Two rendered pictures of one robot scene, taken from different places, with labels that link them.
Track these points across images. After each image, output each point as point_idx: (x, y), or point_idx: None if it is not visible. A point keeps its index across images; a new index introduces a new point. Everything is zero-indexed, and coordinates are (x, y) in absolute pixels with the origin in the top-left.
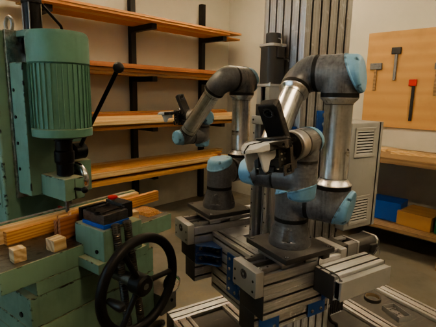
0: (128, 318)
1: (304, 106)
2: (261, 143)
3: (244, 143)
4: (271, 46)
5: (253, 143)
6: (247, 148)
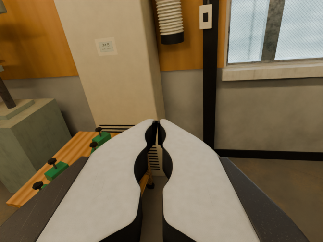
0: None
1: None
2: (120, 139)
3: (208, 151)
4: None
5: (176, 163)
6: (153, 119)
